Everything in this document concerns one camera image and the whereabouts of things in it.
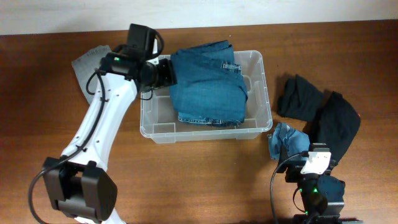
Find blue cloth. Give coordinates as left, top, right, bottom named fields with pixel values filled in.
left=268, top=123, right=310, bottom=160

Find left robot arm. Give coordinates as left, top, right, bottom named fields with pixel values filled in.
left=28, top=24, right=177, bottom=223

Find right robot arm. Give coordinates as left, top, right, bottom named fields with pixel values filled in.
left=274, top=143, right=363, bottom=224

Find light washed jeans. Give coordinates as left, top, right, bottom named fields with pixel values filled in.
left=72, top=45, right=111, bottom=104

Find clear plastic storage bin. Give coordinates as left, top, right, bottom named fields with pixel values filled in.
left=140, top=50, right=273, bottom=144

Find black garment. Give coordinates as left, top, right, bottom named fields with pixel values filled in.
left=309, top=91, right=361, bottom=164
left=277, top=75, right=324, bottom=121

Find dark blue jeans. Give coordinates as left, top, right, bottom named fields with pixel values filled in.
left=170, top=40, right=248, bottom=127

